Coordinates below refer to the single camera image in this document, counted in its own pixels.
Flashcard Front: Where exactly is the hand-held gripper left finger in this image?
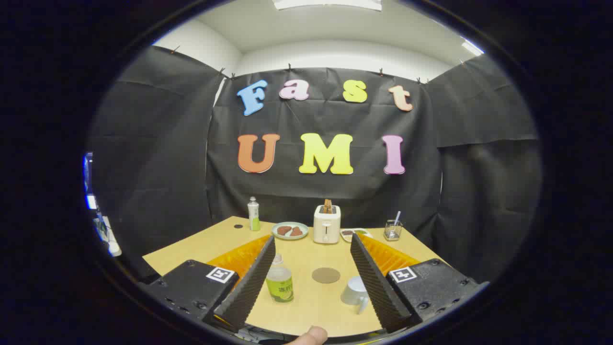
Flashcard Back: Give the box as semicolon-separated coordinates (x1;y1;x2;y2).
139;235;277;331

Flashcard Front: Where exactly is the tall white green bottle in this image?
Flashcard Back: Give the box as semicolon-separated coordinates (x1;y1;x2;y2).
247;196;261;231

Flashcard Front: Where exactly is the white divided grain dish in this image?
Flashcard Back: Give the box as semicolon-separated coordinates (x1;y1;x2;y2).
340;228;373;243

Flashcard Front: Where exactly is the black backdrop cloth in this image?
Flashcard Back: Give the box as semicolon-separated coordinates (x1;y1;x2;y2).
89;46;542;283

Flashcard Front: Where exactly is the pale green plate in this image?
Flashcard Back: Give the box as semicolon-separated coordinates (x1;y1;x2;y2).
272;221;309;240

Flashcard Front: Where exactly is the white cup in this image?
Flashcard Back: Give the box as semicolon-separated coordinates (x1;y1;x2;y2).
341;276;370;314

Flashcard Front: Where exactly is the wooden table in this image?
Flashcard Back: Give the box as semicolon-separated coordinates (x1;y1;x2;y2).
142;216;448;337

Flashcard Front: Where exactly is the clear green-label juice bottle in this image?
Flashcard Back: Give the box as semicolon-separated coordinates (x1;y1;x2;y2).
266;254;294;303

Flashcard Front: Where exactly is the round brown coaster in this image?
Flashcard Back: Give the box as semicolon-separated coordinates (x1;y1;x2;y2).
312;267;341;284

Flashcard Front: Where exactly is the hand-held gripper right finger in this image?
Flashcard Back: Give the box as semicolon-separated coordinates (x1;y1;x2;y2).
350;232;490;334

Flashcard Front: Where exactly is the white blurry object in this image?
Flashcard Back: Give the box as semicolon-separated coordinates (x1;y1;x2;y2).
96;216;122;257

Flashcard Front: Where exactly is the white toaster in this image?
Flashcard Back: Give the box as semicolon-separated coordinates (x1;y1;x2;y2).
313;205;341;244

